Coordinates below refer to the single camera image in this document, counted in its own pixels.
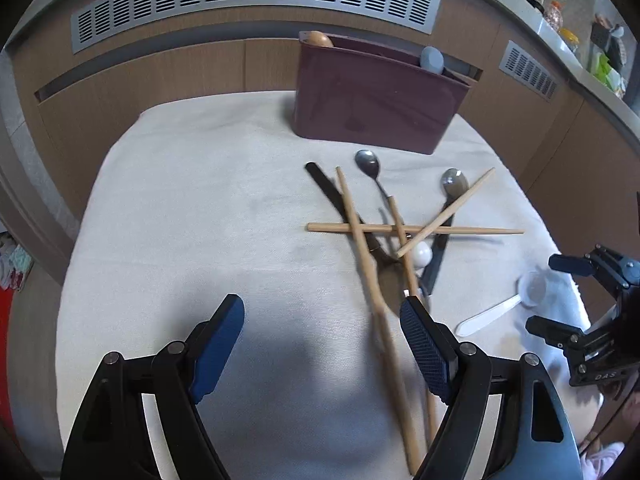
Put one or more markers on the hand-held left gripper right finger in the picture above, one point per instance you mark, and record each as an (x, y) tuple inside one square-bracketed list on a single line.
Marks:
[(425, 350)]

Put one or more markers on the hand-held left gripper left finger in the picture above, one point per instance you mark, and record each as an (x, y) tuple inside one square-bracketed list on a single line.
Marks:
[(220, 345)]

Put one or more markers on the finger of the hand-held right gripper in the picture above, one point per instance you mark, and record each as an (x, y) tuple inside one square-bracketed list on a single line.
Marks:
[(565, 263), (550, 330)]

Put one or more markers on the white plastic spoon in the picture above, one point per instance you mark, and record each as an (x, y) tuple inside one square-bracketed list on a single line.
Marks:
[(535, 287)]

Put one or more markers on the maroon plastic utensil holder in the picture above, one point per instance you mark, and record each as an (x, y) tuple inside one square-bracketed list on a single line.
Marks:
[(370, 100)]

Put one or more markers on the white table cloth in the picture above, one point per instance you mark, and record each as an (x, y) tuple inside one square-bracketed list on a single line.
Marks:
[(200, 210)]

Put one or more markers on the small grey vent grille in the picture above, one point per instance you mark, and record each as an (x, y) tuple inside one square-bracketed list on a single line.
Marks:
[(530, 71)]

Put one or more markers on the green plastic bag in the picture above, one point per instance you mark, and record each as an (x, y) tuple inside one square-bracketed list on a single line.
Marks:
[(607, 72)]

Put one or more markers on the yellow-lidded jar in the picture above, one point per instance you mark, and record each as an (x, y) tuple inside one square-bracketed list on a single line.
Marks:
[(570, 39)]

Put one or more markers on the black countertop rack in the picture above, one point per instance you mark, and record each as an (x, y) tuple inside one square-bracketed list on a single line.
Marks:
[(600, 34)]

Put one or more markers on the grey plastic spoon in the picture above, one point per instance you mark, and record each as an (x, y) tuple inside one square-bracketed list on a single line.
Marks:
[(431, 59)]

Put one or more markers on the orange-capped bottle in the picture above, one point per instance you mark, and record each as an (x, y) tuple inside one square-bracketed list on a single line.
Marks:
[(553, 14)]

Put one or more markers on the dark sauce bottle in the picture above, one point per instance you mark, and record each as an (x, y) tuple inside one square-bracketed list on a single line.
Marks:
[(535, 0)]

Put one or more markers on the brown wooden utensil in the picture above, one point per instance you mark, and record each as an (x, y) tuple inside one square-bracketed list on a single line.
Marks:
[(318, 39)]

